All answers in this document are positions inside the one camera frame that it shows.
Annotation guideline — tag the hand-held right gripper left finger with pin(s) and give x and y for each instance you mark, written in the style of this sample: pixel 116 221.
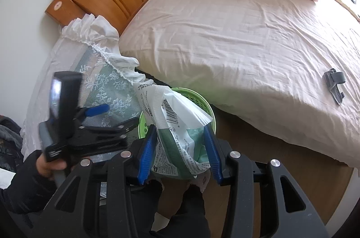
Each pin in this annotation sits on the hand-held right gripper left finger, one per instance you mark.
pixel 146 159

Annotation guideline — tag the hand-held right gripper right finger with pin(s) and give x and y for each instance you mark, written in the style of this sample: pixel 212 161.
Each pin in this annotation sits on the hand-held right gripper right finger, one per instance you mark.
pixel 213 156

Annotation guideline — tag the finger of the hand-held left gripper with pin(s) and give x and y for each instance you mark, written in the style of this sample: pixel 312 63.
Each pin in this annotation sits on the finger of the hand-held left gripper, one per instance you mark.
pixel 118 129
pixel 97 111

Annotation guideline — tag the green plastic basket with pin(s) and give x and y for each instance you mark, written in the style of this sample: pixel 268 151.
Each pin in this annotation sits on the green plastic basket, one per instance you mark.
pixel 206 110

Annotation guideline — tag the white green plastic packet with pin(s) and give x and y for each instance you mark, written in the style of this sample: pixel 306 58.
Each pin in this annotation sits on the white green plastic packet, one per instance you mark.
pixel 174 120

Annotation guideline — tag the person's left forearm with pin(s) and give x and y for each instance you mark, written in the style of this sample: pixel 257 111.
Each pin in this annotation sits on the person's left forearm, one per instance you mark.
pixel 25 187

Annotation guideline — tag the person's left hand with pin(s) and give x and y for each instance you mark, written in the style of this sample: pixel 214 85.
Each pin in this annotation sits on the person's left hand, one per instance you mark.
pixel 45 169

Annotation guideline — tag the pink patterned cloth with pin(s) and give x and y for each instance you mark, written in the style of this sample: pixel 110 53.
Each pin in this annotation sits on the pink patterned cloth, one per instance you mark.
pixel 202 180

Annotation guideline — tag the person's dark trouser leg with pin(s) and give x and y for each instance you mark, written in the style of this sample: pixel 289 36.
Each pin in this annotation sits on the person's dark trouser leg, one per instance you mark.
pixel 182 212

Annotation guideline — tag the dark padded jacket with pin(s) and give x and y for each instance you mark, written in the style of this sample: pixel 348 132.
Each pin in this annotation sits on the dark padded jacket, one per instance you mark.
pixel 9 139

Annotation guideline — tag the bed with pink sheet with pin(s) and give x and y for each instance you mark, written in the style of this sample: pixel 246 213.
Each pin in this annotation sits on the bed with pink sheet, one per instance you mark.
pixel 239 44

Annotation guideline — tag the grey plastic clip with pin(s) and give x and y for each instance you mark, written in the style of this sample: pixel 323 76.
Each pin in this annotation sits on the grey plastic clip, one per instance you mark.
pixel 334 86

